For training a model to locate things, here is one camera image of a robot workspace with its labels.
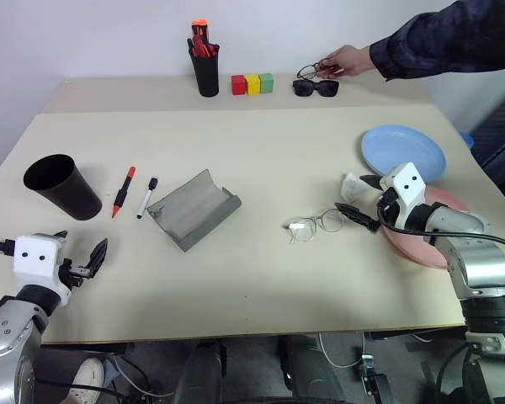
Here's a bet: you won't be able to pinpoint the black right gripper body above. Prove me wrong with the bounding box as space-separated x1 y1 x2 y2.
376 188 401 226

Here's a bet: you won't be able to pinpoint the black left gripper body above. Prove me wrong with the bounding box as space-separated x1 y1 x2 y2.
57 258 92 290

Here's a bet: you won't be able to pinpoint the brown frame glasses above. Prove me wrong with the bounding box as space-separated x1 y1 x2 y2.
295 60 343 83

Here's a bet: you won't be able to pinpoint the person's bare hand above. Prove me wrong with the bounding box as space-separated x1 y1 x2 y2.
319 45 376 79

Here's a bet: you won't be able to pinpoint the white crumpled cloth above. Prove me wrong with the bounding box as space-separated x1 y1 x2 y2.
340 173 378 201

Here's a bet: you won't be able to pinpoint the empty black plastic cup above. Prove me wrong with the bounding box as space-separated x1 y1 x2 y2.
23 153 104 221

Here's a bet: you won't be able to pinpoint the light blue plate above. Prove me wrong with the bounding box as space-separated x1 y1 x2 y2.
359 124 448 183

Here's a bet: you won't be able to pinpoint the pink plate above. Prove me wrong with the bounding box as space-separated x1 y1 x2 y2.
380 184 472 271

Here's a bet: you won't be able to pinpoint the red and black marker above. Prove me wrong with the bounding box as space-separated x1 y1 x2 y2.
111 166 137 219

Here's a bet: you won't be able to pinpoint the white marker with black cap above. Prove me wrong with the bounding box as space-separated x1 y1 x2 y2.
136 177 160 221

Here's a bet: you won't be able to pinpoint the open grey glasses case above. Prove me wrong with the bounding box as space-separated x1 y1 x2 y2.
146 168 243 253

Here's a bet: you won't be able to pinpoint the white sneaker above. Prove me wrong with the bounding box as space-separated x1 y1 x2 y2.
64 357 107 404

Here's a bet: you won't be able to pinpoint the black sunglasses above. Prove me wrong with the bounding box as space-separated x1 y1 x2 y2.
292 79 341 99

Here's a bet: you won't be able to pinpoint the dark ribbed furniture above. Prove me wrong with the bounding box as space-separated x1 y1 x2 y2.
470 90 505 193

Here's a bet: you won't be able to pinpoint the dark grey rounded leg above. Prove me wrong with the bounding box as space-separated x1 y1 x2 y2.
173 338 229 404
276 333 348 404

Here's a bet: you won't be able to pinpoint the black metal table clamp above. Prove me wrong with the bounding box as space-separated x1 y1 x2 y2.
359 354 393 404

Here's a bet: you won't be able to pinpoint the black cup holding pens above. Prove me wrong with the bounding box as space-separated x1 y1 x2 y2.
188 38 221 98

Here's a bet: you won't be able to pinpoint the orange capped red marker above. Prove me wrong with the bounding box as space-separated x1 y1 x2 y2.
191 19 210 51

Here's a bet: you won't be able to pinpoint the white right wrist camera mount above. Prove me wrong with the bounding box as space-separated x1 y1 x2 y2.
380 162 428 221

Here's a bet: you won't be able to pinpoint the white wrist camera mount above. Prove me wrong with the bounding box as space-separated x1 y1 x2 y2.
13 235 71 302
380 162 428 221

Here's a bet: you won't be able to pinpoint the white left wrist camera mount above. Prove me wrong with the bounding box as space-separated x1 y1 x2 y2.
13 235 71 302

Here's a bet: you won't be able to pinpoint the thin metal frame glasses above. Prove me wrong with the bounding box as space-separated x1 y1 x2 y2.
283 207 347 244

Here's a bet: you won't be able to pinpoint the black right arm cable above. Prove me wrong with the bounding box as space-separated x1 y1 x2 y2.
377 208 505 258

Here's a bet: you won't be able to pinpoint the white floor cable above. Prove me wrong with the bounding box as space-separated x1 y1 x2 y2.
317 331 366 370

